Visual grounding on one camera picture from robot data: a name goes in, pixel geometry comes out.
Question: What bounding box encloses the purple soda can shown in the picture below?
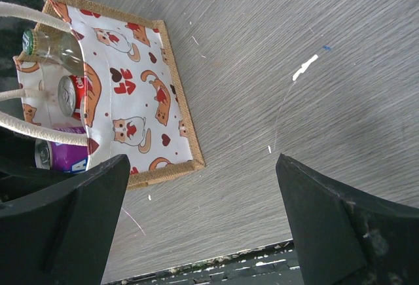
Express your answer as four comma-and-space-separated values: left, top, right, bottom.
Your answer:
35, 139, 88, 174

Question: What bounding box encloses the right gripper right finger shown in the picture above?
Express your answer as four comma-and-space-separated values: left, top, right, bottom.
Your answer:
276, 154, 418, 284

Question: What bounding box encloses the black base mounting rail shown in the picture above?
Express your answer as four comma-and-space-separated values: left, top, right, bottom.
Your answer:
113, 239, 304, 285

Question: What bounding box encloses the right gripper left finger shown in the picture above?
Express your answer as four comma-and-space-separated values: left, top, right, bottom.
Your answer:
1, 155, 130, 284

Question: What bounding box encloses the red cola can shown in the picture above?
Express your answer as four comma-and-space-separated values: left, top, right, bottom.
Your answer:
57, 75, 86, 121

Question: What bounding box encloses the clear glass green-cap bottle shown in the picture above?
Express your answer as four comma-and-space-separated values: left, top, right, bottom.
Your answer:
22, 29, 84, 77

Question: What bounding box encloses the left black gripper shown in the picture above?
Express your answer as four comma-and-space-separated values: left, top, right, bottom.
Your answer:
1, 128, 65, 202

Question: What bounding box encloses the jute canvas tote bag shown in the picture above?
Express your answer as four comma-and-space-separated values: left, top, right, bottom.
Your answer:
1, 0, 205, 189

